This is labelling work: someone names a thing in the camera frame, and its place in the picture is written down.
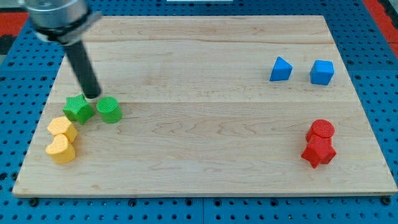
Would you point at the green cylinder block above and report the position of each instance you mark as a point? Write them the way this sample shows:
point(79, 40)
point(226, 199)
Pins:
point(109, 110)

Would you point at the blue cube block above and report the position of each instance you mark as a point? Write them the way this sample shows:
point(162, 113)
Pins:
point(322, 72)

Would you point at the red star block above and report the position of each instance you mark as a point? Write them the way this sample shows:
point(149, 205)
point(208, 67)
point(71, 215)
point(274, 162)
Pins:
point(319, 151)

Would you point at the wooden board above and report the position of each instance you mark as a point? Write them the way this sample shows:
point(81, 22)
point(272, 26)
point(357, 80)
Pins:
point(201, 117)

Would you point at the yellow heart block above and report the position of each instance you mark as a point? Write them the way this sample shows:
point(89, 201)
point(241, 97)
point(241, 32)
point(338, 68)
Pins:
point(61, 150)

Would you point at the blue triangle block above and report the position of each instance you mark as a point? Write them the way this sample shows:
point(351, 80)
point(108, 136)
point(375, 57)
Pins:
point(281, 70)

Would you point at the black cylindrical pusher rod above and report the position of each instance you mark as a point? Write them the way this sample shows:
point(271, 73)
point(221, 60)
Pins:
point(81, 65)

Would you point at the green star block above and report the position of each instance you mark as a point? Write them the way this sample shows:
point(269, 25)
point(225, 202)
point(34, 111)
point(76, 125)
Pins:
point(78, 109)

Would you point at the red cylinder block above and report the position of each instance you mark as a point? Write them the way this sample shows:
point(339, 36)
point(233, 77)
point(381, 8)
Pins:
point(321, 128)

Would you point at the yellow hexagon block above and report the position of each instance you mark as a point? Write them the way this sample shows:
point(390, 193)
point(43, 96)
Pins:
point(62, 125)

